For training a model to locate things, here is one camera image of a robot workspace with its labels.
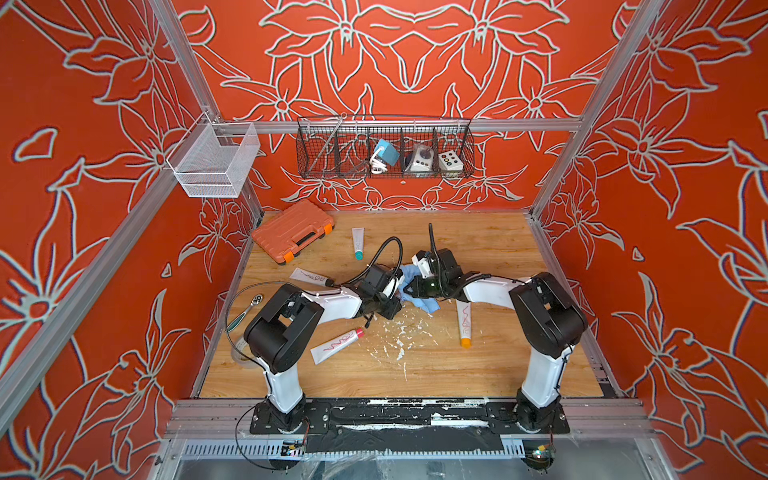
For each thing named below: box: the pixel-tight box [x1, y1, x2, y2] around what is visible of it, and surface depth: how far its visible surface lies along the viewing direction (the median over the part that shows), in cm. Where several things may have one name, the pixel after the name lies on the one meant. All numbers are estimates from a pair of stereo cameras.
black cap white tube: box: [289, 267, 335, 287], surface depth 101 cm
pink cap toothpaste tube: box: [310, 328, 365, 365], surface depth 86 cm
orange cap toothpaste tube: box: [456, 299, 473, 349], surface depth 89 cm
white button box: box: [438, 150, 464, 179], surface depth 97 cm
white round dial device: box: [404, 144, 434, 177], surface depth 93 cm
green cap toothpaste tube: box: [352, 227, 365, 261], surface depth 112 cm
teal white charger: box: [369, 139, 400, 174], surface depth 86 cm
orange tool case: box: [252, 200, 335, 265], surface depth 111 cm
